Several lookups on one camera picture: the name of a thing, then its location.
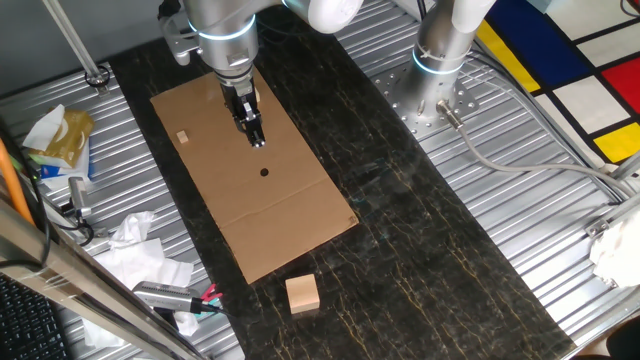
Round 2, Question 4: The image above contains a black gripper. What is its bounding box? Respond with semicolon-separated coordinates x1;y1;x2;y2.
218;74;267;149

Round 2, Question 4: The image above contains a large wooden block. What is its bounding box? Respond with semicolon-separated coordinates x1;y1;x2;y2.
284;273;321;316

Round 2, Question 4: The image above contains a brown cardboard sheet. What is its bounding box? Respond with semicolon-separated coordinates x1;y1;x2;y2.
150;69;360;285

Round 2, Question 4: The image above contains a crumpled white tissue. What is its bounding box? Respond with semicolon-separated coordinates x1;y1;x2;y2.
108;210;156;250

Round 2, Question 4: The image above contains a red clothespin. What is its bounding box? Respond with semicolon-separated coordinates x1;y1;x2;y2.
200;283;224;304

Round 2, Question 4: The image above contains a yellow tissue pack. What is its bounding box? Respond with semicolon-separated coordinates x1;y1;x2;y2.
22;103;96;170

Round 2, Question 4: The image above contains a teal clothespin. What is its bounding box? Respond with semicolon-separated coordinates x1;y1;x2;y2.
192;297;222;317

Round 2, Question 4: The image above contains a thin metal pole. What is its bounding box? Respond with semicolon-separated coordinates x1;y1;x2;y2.
42;0;111;96

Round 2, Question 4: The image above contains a blue white tissue pack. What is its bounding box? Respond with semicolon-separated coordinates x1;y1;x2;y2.
29;142;94;191

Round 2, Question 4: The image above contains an orange tube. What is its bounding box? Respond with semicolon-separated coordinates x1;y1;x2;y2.
0;137;36;226

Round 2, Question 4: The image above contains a colourful rectangle pattern mat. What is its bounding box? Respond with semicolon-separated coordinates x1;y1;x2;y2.
474;0;640;166

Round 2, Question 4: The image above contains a black keyboard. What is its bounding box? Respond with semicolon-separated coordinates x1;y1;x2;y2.
0;274;69;360

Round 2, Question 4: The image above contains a white crumpled cloth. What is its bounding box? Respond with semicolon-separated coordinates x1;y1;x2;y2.
588;209;640;289

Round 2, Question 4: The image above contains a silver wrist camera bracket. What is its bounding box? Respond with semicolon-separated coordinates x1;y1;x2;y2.
158;0;204;66

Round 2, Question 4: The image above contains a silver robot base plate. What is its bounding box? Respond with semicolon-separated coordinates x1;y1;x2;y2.
373;62;480;141

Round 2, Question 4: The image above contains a silver camera on mount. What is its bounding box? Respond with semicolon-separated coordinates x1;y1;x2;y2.
67;176;94;219

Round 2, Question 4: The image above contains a ribbed silver camera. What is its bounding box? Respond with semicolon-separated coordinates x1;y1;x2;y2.
132;280;202;315

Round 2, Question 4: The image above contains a black cable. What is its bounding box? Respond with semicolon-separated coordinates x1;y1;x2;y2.
0;117;51;271

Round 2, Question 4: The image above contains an aluminium frame beam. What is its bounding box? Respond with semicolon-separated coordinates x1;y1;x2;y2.
0;199;206;360

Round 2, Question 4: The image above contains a grey robot power cable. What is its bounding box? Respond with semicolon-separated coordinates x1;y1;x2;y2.
435;98;639;199

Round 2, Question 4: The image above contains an aluminium frame profile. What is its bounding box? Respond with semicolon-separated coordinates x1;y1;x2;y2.
584;192;640;239

